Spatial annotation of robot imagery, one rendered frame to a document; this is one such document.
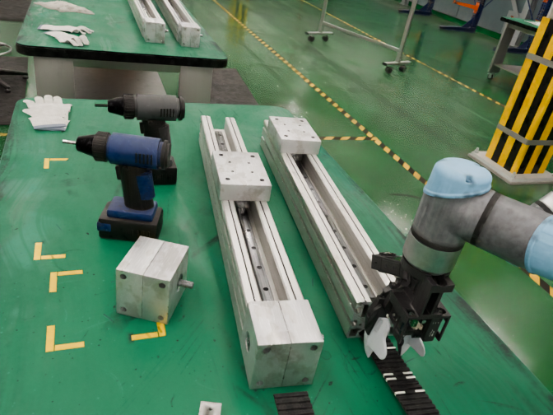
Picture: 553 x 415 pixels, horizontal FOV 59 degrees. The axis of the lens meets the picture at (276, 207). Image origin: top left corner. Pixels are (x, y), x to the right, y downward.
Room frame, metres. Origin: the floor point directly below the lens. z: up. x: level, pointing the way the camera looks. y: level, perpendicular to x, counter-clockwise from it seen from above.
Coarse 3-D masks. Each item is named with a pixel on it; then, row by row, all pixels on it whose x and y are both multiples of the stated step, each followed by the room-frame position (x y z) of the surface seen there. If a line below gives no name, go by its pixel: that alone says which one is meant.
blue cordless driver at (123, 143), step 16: (80, 144) 0.80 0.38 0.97; (96, 144) 0.80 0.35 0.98; (112, 144) 0.80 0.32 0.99; (128, 144) 0.81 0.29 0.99; (144, 144) 0.81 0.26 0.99; (160, 144) 0.83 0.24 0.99; (96, 160) 0.80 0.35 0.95; (112, 160) 0.80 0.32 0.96; (128, 160) 0.80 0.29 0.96; (144, 160) 0.80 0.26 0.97; (160, 160) 0.81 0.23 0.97; (128, 176) 0.81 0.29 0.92; (144, 176) 0.82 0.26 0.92; (128, 192) 0.81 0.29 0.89; (144, 192) 0.82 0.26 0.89; (112, 208) 0.80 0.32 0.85; (128, 208) 0.81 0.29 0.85; (144, 208) 0.82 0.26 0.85; (160, 208) 0.86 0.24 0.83; (112, 224) 0.79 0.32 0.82; (128, 224) 0.79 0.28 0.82; (144, 224) 0.80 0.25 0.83; (160, 224) 0.84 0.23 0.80; (128, 240) 0.79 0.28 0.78
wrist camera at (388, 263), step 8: (376, 256) 0.67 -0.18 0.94; (384, 256) 0.66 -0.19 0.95; (392, 256) 0.67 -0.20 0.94; (400, 256) 0.68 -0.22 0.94; (376, 264) 0.66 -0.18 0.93; (384, 264) 0.64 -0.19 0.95; (392, 264) 0.63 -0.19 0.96; (400, 264) 0.61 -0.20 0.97; (384, 272) 0.64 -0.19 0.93; (392, 272) 0.62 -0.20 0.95; (400, 272) 0.60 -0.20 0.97
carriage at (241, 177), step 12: (216, 156) 1.00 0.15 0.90; (228, 156) 1.01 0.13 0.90; (240, 156) 1.02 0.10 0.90; (252, 156) 1.04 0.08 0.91; (216, 168) 0.95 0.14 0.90; (228, 168) 0.96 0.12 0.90; (240, 168) 0.97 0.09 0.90; (252, 168) 0.98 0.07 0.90; (264, 168) 0.99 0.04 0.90; (216, 180) 0.93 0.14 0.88; (228, 180) 0.90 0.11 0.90; (240, 180) 0.91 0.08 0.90; (252, 180) 0.92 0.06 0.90; (264, 180) 0.93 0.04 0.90; (228, 192) 0.88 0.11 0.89; (240, 192) 0.89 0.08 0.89; (252, 192) 0.90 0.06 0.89; (264, 192) 0.91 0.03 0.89; (240, 204) 0.91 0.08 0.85
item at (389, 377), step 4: (400, 372) 0.56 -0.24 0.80; (404, 372) 0.56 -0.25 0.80; (408, 372) 0.56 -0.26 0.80; (384, 376) 0.55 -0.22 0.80; (388, 376) 0.55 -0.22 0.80; (392, 376) 0.55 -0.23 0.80; (396, 376) 0.55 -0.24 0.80; (400, 376) 0.55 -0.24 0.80; (404, 376) 0.55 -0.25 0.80; (408, 376) 0.55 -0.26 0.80; (412, 376) 0.56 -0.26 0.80; (388, 380) 0.54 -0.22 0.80; (392, 380) 0.54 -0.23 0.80; (396, 380) 0.54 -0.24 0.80; (400, 380) 0.54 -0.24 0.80; (404, 380) 0.55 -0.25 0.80; (408, 380) 0.55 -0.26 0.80
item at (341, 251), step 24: (264, 120) 1.39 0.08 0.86; (264, 144) 1.35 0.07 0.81; (288, 168) 1.10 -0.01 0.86; (312, 168) 1.14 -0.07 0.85; (288, 192) 1.07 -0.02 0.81; (312, 192) 1.05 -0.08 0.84; (336, 192) 1.01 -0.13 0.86; (312, 216) 0.89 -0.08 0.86; (336, 216) 0.95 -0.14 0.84; (312, 240) 0.88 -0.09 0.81; (336, 240) 0.81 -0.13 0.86; (360, 240) 0.83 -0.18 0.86; (336, 264) 0.74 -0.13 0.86; (360, 264) 0.80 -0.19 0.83; (336, 288) 0.71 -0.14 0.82; (360, 288) 0.67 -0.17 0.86; (336, 312) 0.69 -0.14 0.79; (360, 312) 0.64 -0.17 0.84
